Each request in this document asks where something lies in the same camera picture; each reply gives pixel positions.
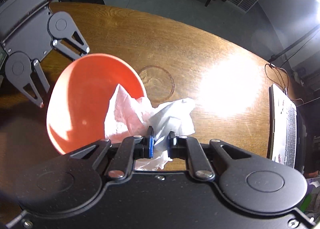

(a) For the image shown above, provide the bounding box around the silver open laptop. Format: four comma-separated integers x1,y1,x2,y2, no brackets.
267,83,306,173

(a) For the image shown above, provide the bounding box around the white paper towel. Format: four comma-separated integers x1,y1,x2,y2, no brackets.
104,84,196,171

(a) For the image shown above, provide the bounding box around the orange plastic bowl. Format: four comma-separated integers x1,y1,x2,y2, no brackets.
46,53,146,154

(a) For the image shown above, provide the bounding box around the black light stand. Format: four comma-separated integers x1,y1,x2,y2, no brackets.
268,24,320,62

